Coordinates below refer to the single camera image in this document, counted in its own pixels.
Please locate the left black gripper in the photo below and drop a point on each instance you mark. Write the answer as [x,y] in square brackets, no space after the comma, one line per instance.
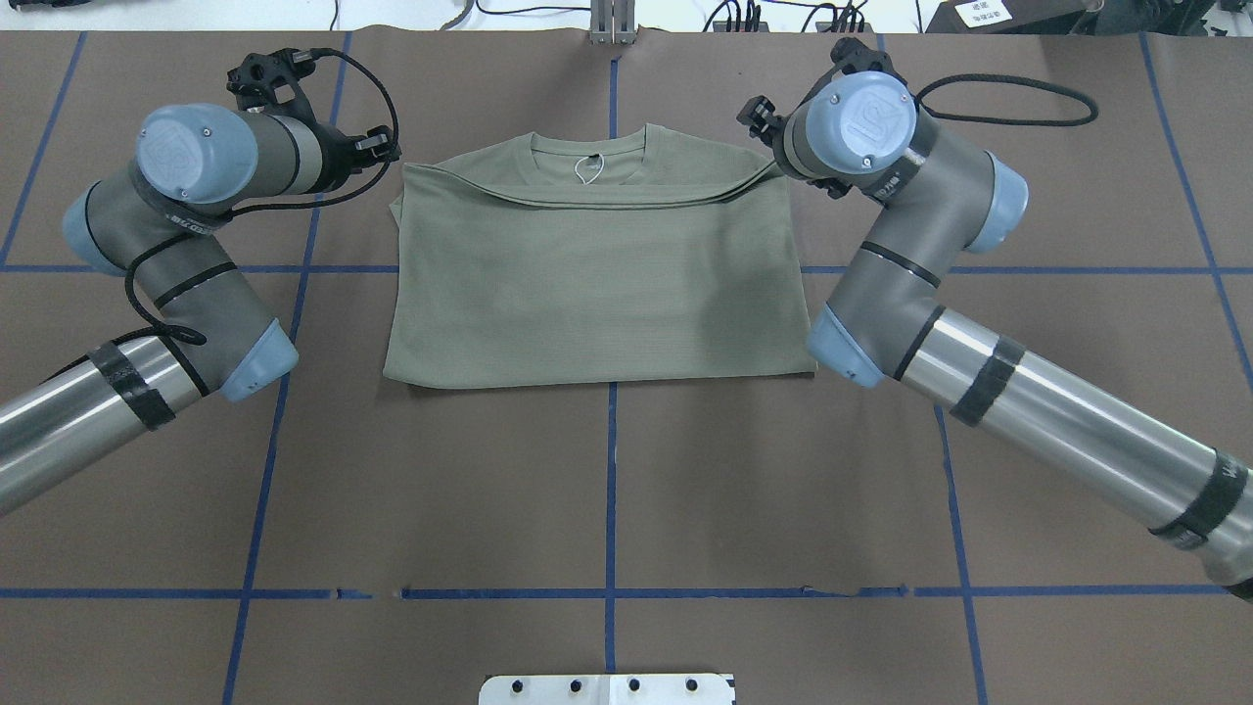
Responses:
[338,157]

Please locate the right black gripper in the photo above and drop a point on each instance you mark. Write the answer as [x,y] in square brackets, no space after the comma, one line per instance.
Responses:
[788,160]

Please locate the olive green long-sleeve shirt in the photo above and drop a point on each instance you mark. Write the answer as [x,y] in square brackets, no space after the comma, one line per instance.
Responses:
[538,261]

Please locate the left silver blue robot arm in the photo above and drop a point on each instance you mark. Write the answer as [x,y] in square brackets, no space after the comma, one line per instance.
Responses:
[206,332]

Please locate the black box with label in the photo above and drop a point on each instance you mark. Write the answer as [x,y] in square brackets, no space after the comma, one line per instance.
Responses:
[1010,17]

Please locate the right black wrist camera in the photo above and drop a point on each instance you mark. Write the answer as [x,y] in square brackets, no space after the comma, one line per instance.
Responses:
[851,56]

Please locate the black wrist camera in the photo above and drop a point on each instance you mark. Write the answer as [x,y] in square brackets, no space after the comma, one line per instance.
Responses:
[270,84]
[851,56]

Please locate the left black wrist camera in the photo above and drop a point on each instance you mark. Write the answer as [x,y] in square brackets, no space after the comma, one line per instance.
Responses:
[270,84]

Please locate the aluminium frame post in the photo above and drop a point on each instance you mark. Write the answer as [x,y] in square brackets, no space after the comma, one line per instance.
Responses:
[612,22]

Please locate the white pedestal column base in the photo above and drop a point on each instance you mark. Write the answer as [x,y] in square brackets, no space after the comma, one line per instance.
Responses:
[648,688]

